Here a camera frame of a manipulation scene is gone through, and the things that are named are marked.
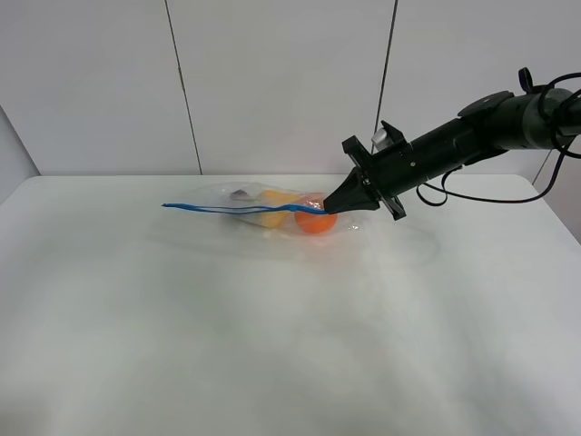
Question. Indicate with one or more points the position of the purple eggplant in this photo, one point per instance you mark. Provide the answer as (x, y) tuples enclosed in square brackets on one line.
[(240, 196)]

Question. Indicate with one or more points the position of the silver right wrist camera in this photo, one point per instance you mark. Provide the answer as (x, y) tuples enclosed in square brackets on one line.
[(381, 139)]

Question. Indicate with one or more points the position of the clear zip bag blue zipper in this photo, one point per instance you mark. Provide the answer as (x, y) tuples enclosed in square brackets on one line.
[(213, 199)]

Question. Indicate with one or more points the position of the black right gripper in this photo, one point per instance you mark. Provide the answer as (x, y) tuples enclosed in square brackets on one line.
[(376, 179)]

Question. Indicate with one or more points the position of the yellow pear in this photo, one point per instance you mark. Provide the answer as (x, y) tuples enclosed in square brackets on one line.
[(274, 198)]

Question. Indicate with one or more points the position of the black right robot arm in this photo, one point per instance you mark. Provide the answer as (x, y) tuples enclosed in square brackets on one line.
[(493, 125)]

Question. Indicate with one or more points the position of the orange fruit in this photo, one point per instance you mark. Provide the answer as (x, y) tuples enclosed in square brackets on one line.
[(314, 223)]

